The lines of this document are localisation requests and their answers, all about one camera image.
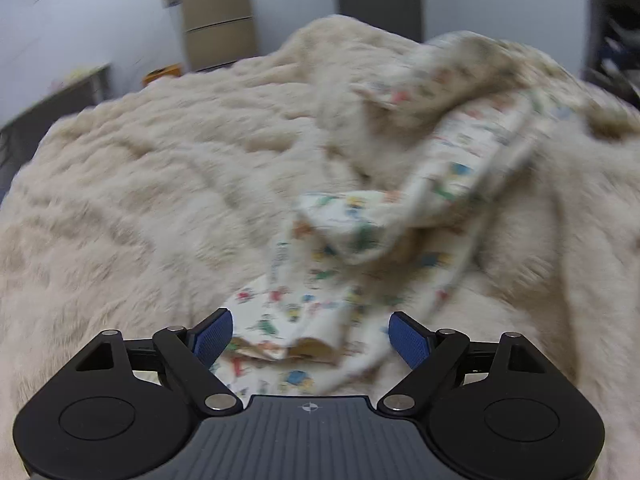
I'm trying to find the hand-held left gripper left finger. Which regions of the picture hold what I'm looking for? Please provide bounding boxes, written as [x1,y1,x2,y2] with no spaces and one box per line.
[75,308,242,415]

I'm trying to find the beige refrigerator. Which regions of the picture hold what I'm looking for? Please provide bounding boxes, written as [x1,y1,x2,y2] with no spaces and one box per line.
[172,0,258,72]

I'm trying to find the orange box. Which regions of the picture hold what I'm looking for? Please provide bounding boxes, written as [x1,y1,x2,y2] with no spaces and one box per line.
[142,63,183,88]

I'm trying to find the cream cartoon-print pajama garment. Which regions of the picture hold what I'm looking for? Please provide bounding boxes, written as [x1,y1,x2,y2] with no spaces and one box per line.
[220,32,591,401]

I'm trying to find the grey folding table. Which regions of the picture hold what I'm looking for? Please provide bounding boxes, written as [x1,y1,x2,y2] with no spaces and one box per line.
[0,63,112,136]

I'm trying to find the cream fluffy blanket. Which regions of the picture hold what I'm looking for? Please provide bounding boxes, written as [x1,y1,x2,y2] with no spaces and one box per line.
[0,15,640,480]

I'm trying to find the open wardrobe with clothes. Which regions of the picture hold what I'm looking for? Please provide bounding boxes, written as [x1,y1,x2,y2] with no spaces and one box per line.
[582,0,640,106]

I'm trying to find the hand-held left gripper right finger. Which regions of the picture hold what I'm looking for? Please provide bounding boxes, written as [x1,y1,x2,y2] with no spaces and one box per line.
[378,311,548,416]

